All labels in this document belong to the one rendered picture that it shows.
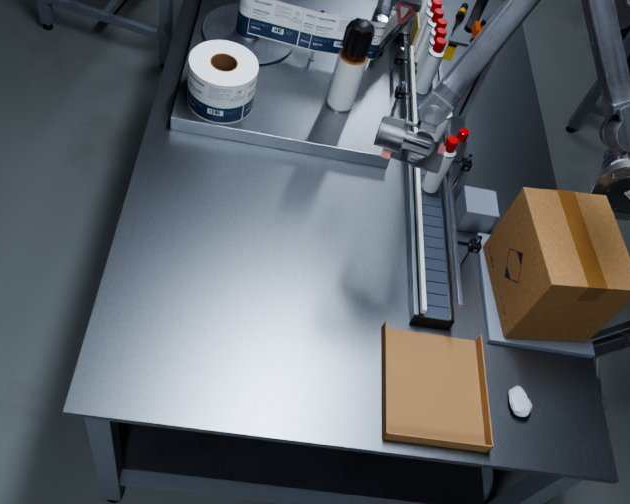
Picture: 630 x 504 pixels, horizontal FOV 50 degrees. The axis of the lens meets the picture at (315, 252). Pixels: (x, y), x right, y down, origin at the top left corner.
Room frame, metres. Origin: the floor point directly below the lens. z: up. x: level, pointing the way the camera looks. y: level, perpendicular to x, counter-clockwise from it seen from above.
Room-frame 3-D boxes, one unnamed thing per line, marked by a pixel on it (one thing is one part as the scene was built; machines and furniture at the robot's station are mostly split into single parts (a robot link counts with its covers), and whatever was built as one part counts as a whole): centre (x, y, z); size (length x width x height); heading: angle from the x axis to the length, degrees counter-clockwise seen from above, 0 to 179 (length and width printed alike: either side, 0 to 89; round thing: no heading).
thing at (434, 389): (0.82, -0.38, 0.85); 0.30 x 0.26 x 0.04; 12
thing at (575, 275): (1.20, -0.62, 0.99); 0.30 x 0.24 x 0.27; 18
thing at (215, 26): (1.85, 0.44, 0.89); 0.31 x 0.31 x 0.01
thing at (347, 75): (1.67, 0.08, 1.03); 0.09 x 0.09 x 0.30
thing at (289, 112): (1.83, 0.28, 0.86); 0.80 x 0.67 x 0.05; 12
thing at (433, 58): (1.86, -0.16, 0.98); 0.05 x 0.05 x 0.20
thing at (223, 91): (1.50, 0.42, 0.95); 0.20 x 0.20 x 0.14
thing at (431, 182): (1.43, -0.26, 0.98); 0.05 x 0.05 x 0.20
